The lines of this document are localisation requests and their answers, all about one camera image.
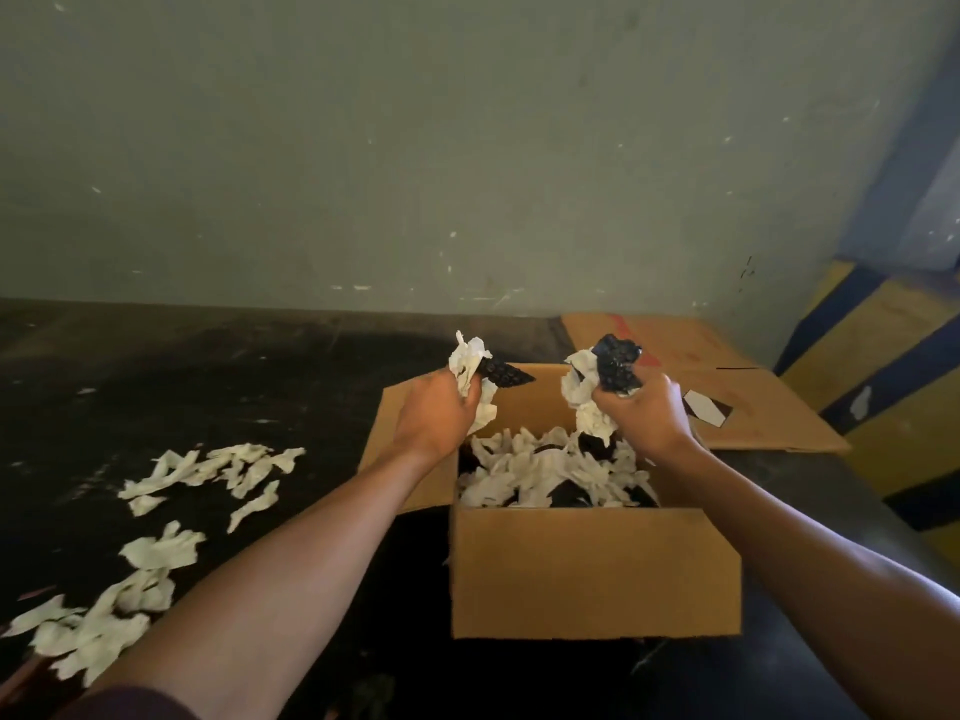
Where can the person's right hand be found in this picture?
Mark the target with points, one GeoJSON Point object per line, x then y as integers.
{"type": "Point", "coordinates": [652, 419]}

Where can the person's left hand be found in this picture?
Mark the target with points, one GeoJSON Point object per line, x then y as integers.
{"type": "Point", "coordinates": [431, 419]}

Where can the brown cardboard box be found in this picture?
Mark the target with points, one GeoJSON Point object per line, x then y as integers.
{"type": "Point", "coordinates": [592, 577]}

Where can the person's right forearm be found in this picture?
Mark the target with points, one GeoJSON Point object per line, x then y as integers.
{"type": "Point", "coordinates": [810, 577]}

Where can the person's left forearm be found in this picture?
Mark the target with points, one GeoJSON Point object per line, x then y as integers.
{"type": "Point", "coordinates": [262, 592]}

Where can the flattened red-printed cardboard sheet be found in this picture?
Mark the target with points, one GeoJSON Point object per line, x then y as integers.
{"type": "Point", "coordinates": [765, 412]}

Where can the yellow and black striped pillar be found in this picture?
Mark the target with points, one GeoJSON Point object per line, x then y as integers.
{"type": "Point", "coordinates": [892, 352]}

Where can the dark scuffed table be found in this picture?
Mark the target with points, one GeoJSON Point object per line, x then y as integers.
{"type": "Point", "coordinates": [150, 367]}

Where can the maroon sleeve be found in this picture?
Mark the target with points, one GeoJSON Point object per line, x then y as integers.
{"type": "Point", "coordinates": [127, 704]}

